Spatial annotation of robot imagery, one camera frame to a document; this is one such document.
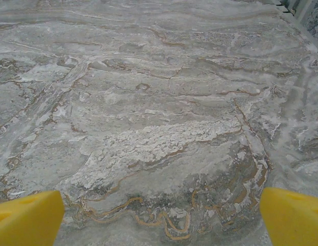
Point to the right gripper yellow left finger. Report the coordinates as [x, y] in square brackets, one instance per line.
[25, 223]

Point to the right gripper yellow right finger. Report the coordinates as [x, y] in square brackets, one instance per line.
[295, 220]

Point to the aluminium table side rail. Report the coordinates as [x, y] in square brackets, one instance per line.
[283, 7]

